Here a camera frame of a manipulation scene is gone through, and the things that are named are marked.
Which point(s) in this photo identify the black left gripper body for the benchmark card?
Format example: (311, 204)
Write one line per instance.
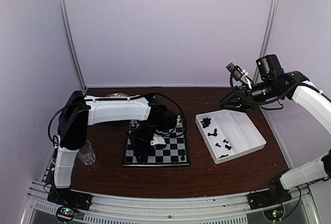
(140, 137)

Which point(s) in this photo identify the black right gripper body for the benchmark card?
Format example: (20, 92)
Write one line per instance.
(248, 98)

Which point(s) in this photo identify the black white chessboard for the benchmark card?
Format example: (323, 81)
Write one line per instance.
(162, 156)

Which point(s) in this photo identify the white plastic tray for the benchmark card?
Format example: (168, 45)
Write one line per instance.
(234, 129)

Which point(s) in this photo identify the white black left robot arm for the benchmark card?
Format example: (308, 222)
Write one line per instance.
(81, 113)

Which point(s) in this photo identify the black chess pieces pile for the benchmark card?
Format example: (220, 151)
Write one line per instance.
(205, 122)

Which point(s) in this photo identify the white chess king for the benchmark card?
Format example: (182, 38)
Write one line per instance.
(178, 120)

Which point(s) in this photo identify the floral ceramic plate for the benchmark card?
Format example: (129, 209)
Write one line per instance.
(117, 95)

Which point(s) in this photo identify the clear drinking glass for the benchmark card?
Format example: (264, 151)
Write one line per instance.
(86, 154)

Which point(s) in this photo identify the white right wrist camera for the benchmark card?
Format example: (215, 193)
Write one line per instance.
(240, 75)

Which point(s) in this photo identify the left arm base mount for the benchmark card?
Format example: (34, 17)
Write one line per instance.
(70, 206)

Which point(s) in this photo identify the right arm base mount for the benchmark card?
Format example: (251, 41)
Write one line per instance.
(271, 205)

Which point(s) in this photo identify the front aluminium rail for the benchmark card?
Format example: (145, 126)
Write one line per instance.
(222, 209)

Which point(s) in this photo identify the right aluminium frame post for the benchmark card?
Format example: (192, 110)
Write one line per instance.
(273, 8)

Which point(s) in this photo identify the aluminium frame post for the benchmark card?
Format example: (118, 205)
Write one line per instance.
(273, 8)
(70, 44)

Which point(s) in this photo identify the left aluminium frame post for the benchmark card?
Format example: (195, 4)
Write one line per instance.
(70, 44)

